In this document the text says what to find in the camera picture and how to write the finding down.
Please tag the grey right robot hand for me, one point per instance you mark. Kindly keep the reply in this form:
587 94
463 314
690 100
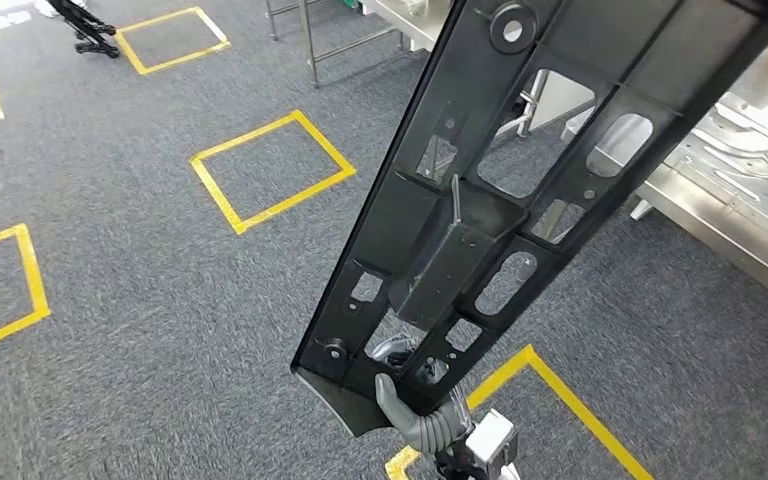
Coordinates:
400 414

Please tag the black plastic frame part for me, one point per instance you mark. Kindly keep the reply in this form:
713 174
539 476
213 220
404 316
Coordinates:
450 265

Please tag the stainless steel workbench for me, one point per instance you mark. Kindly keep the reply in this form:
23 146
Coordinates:
722 232

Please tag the stamped grey metal plate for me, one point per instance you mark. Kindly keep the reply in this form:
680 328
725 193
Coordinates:
742 159

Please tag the black tripod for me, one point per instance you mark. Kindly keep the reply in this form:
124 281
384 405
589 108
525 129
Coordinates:
92 46

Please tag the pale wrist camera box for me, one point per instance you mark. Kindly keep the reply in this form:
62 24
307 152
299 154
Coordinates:
490 437

